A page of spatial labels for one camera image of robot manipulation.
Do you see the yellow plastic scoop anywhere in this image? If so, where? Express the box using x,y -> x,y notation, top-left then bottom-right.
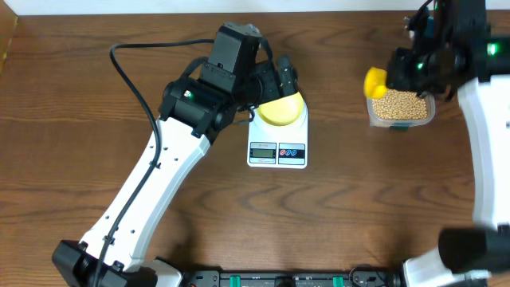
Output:
363,67 -> 388,100

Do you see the yellow plastic bowl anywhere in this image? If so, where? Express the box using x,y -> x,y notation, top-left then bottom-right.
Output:
257,92 -> 304,126

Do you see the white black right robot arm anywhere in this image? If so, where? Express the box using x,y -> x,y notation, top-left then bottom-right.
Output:
386,1 -> 509,286

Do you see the white digital kitchen scale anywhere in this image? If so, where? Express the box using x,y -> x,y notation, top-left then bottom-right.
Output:
246,102 -> 308,169

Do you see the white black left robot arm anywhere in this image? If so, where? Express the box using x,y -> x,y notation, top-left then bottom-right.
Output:
52,56 -> 297,286

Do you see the cardboard box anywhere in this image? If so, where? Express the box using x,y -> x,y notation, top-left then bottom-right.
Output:
0,0 -> 18,71

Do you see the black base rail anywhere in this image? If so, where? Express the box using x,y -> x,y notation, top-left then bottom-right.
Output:
178,267 -> 404,287

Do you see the clear container of soybeans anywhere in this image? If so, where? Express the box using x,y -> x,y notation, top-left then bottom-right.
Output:
367,90 -> 435,128

